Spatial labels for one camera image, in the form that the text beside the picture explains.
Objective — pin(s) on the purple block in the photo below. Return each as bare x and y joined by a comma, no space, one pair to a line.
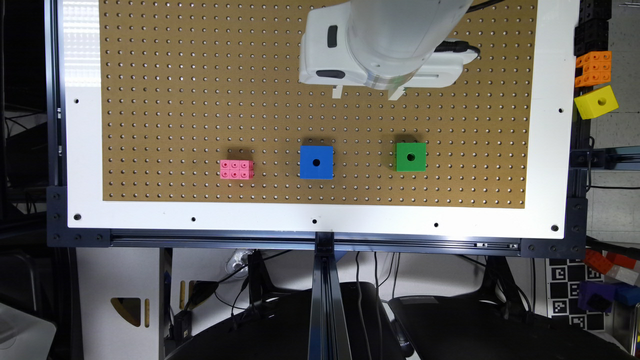
596,296

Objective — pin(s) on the dark aluminium table frame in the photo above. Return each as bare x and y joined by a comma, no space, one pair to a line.
552,227

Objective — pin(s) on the brown perforated pegboard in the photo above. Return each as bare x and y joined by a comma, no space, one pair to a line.
186,84

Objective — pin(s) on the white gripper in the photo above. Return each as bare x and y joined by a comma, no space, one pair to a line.
384,47

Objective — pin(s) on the black office chair left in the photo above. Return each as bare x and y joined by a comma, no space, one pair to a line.
283,334

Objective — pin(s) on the orange studded brick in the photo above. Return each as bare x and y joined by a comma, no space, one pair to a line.
595,68

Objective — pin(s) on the red orange brick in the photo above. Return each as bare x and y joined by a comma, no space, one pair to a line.
609,262

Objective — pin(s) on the black office chair right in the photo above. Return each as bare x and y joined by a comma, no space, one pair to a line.
457,328

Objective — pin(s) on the green cube block with hole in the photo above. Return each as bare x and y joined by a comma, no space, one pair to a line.
410,157

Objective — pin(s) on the black office chair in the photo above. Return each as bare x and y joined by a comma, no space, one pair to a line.
457,328
283,334

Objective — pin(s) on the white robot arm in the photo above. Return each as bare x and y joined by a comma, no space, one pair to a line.
387,45

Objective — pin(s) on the yellow cube block with hole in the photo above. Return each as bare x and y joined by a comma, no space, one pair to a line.
596,103

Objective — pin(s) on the blue cube block with hole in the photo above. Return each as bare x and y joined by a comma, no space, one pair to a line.
316,162

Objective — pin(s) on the pink studded brick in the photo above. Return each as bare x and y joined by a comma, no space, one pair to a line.
236,169

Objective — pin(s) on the black studded brick stack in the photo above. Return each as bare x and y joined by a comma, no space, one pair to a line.
592,31

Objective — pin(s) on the fiducial marker board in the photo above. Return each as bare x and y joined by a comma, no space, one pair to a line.
563,279

